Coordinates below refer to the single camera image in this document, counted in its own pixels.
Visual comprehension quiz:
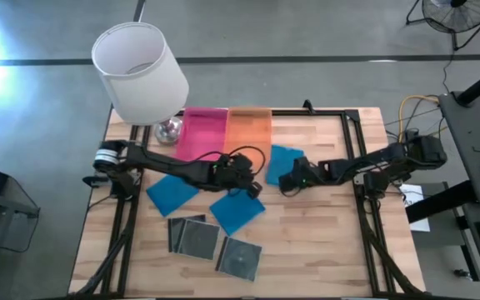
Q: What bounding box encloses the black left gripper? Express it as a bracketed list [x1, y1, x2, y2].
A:
[212, 152, 263, 199]

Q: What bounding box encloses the orange translucent plastic bin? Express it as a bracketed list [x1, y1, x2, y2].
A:
[222, 107, 273, 168]

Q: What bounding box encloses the white shade chrome table lamp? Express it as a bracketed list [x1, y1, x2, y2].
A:
[91, 21, 190, 146]

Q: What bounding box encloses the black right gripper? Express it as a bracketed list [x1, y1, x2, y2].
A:
[278, 157, 323, 193]

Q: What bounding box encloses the blue translucent jewel case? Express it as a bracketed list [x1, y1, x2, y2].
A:
[264, 144, 306, 187]
[145, 173, 201, 218]
[208, 187, 267, 238]

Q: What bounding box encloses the black desk leg bar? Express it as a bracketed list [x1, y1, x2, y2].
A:
[405, 179, 477, 224]

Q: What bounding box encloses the grey desk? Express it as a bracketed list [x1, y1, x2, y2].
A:
[437, 89, 480, 208]

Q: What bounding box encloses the yellow cable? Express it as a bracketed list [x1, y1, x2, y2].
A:
[397, 94, 440, 143]

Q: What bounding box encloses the black aluminium table frame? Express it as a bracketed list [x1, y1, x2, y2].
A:
[71, 108, 423, 299]

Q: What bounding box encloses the white paper sheet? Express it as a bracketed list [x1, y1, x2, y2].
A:
[397, 182, 432, 233]

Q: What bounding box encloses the pink translucent plastic bin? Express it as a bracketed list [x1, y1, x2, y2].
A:
[176, 107, 229, 163]

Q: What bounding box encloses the black floor fan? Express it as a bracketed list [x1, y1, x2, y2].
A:
[405, 0, 480, 52]

